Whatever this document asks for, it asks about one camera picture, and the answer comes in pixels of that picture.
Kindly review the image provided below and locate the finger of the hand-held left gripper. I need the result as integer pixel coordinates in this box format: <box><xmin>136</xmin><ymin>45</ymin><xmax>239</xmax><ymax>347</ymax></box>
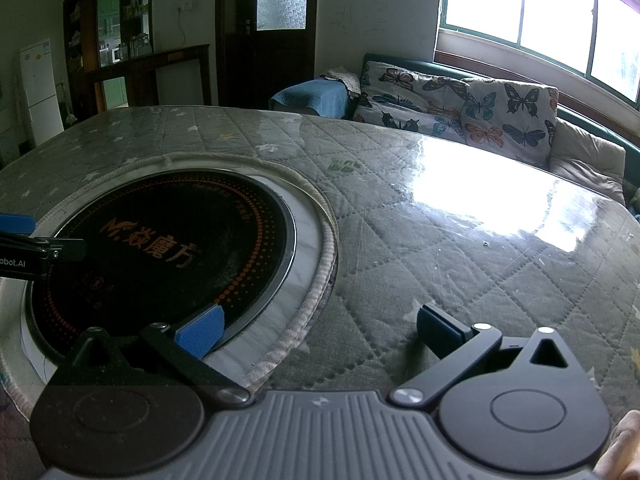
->
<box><xmin>0</xmin><ymin>214</ymin><xmax>87</xmax><ymax>264</ymax></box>

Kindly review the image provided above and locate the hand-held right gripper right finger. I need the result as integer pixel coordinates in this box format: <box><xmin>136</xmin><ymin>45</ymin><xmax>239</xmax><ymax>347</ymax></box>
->
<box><xmin>390</xmin><ymin>304</ymin><xmax>588</xmax><ymax>407</ymax></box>

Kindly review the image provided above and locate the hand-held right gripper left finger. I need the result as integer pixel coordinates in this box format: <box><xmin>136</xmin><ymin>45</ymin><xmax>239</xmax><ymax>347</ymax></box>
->
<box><xmin>50</xmin><ymin>304</ymin><xmax>253</xmax><ymax>406</ymax></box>

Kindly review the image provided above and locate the black round induction cooktop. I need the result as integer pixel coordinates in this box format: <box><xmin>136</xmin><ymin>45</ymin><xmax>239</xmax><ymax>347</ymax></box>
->
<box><xmin>25</xmin><ymin>170</ymin><xmax>297</xmax><ymax>356</ymax></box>

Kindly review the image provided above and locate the white refrigerator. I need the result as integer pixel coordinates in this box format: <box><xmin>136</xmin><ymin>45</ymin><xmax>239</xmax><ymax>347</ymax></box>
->
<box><xmin>19</xmin><ymin>38</ymin><xmax>65</xmax><ymax>147</ymax></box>

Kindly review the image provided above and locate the dark wooden shelf cabinet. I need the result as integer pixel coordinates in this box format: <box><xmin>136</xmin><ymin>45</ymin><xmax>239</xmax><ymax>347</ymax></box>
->
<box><xmin>62</xmin><ymin>0</ymin><xmax>211</xmax><ymax>121</ymax></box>

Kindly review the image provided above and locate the square butterfly print pillow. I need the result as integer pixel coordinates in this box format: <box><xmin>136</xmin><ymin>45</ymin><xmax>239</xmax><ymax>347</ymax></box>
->
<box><xmin>460</xmin><ymin>78</ymin><xmax>560</xmax><ymax>163</ymax></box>

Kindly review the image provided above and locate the beige pillow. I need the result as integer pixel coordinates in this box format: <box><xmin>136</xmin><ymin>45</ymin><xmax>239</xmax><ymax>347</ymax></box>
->
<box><xmin>547</xmin><ymin>119</ymin><xmax>627</xmax><ymax>206</ymax></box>

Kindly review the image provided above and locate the long butterfly print pillow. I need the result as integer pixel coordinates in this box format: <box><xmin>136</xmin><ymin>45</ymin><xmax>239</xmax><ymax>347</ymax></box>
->
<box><xmin>352</xmin><ymin>60</ymin><xmax>471</xmax><ymax>143</ymax></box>

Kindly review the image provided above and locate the blue quilted blanket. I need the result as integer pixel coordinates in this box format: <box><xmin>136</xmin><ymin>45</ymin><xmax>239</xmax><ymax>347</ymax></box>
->
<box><xmin>269</xmin><ymin>80</ymin><xmax>351</xmax><ymax>121</ymax></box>

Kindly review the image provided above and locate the teal sofa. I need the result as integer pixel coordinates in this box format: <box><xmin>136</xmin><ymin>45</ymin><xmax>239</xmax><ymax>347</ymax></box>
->
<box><xmin>270</xmin><ymin>52</ymin><xmax>640</xmax><ymax>211</ymax></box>

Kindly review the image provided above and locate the white crumpled cloth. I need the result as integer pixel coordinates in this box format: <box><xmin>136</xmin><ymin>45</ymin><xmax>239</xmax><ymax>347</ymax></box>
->
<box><xmin>320</xmin><ymin>67</ymin><xmax>362</xmax><ymax>98</ymax></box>

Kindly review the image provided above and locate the dark wooden door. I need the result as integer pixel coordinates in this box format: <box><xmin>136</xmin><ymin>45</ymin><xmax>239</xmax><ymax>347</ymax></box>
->
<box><xmin>216</xmin><ymin>0</ymin><xmax>319</xmax><ymax>110</ymax></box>

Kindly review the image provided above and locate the green framed window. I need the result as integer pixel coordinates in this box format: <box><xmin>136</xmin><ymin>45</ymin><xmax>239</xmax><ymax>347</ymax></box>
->
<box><xmin>435</xmin><ymin>0</ymin><xmax>640</xmax><ymax>106</ymax></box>

